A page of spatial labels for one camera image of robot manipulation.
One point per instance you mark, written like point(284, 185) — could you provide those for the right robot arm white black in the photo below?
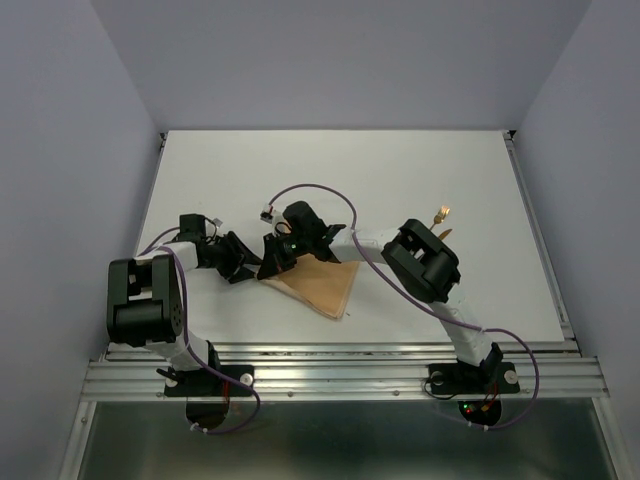
point(425, 267)

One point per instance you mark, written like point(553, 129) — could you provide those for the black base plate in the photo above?
point(445, 379)
point(196, 383)

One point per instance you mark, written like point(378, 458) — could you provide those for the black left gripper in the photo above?
point(234, 272)

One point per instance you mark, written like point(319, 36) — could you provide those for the aluminium rail frame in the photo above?
point(345, 400)

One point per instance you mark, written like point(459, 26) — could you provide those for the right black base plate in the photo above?
point(445, 379)

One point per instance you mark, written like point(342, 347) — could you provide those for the gold fork black handle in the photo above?
point(440, 216)

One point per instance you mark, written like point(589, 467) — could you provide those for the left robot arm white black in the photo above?
point(146, 303)

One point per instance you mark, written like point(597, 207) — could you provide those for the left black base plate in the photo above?
point(196, 383)

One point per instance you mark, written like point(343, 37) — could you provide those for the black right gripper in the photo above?
point(274, 262)

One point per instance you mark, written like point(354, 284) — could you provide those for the peach cloth napkin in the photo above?
point(322, 286)

